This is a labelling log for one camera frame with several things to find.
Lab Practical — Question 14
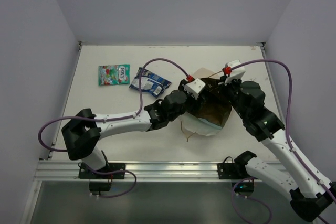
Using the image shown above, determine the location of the teal Fox's candy bag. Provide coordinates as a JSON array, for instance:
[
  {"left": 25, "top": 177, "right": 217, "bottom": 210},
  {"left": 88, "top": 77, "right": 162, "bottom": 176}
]
[{"left": 98, "top": 64, "right": 130, "bottom": 86}]

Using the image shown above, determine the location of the olive brown snack bag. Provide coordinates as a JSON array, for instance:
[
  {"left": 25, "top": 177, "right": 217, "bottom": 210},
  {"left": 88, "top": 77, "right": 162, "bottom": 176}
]
[{"left": 192, "top": 101, "right": 232, "bottom": 128}]

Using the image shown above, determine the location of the left black base bracket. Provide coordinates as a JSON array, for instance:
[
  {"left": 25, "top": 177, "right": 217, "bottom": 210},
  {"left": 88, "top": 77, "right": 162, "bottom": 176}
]
[{"left": 78, "top": 162, "right": 126, "bottom": 195}]

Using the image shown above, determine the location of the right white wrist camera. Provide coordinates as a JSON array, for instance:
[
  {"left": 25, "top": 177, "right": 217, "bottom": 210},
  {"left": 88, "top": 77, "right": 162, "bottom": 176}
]
[{"left": 223, "top": 60, "right": 246, "bottom": 85}]

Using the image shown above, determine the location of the aluminium mounting rail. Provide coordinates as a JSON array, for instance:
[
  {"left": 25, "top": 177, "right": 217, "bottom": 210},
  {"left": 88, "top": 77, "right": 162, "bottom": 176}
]
[{"left": 34, "top": 160, "right": 224, "bottom": 182}]

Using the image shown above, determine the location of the dark brown snack bag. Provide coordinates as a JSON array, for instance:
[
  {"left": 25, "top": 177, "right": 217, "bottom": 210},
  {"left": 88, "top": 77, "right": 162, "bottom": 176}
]
[{"left": 201, "top": 78, "right": 223, "bottom": 99}]

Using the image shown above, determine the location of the black base bracket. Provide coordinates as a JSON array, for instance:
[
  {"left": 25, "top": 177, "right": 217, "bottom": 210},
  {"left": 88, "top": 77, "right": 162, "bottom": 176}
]
[
  {"left": 217, "top": 151, "right": 257, "bottom": 196},
  {"left": 78, "top": 162, "right": 126, "bottom": 195}
]

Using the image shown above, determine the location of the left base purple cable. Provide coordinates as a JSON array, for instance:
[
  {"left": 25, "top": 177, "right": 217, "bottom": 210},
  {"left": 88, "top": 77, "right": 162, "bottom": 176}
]
[{"left": 91, "top": 168, "right": 137, "bottom": 199}]

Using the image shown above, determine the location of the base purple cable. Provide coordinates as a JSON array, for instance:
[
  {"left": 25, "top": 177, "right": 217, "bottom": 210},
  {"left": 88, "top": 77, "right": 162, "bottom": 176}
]
[
  {"left": 91, "top": 168, "right": 137, "bottom": 199},
  {"left": 232, "top": 176, "right": 272, "bottom": 224}
]

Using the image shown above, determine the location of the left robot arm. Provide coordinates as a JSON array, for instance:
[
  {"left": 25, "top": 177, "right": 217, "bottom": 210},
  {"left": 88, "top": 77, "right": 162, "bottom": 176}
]
[{"left": 61, "top": 78, "right": 206, "bottom": 178}]

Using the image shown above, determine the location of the blue snack packet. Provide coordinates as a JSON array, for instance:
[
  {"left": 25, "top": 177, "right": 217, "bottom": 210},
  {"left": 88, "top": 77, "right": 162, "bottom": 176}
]
[{"left": 141, "top": 69, "right": 172, "bottom": 98}]

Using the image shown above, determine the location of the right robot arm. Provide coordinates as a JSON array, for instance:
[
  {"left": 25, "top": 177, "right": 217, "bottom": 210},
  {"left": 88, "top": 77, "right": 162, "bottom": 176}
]
[{"left": 218, "top": 76, "right": 335, "bottom": 222}]

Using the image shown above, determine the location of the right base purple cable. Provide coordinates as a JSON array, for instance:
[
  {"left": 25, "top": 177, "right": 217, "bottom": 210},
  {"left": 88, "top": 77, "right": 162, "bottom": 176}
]
[{"left": 232, "top": 176, "right": 272, "bottom": 224}]

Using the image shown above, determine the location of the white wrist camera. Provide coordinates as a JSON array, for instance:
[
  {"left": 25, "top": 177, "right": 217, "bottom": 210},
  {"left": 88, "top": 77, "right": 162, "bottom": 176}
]
[
  {"left": 184, "top": 78, "right": 206, "bottom": 100},
  {"left": 223, "top": 60, "right": 246, "bottom": 85}
]

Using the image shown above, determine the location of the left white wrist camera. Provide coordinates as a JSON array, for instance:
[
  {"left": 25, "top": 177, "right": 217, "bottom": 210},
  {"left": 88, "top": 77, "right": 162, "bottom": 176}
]
[{"left": 184, "top": 78, "right": 206, "bottom": 100}]

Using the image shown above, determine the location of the right black base bracket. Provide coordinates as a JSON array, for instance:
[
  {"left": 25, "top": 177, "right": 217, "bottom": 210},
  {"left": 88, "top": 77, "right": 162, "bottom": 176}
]
[{"left": 217, "top": 151, "right": 257, "bottom": 196}]

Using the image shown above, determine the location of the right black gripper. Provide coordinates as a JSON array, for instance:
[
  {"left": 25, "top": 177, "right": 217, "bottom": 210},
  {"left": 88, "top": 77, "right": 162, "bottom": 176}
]
[{"left": 216, "top": 74, "right": 249, "bottom": 121}]

